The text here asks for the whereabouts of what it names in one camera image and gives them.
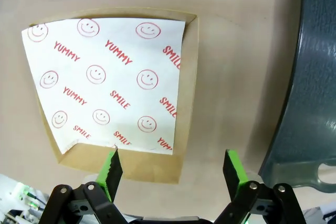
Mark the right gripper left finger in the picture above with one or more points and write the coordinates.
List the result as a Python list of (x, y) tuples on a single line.
[(111, 174)]

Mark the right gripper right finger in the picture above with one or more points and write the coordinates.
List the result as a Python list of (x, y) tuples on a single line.
[(235, 174)]

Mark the brown cardboard donut box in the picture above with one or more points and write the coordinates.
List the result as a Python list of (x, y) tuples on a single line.
[(157, 167)]

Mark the white smiley print paper liner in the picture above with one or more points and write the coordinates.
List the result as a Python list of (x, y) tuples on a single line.
[(105, 90)]

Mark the white equipment with green lights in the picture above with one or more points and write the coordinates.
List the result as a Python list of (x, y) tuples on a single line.
[(15, 195)]

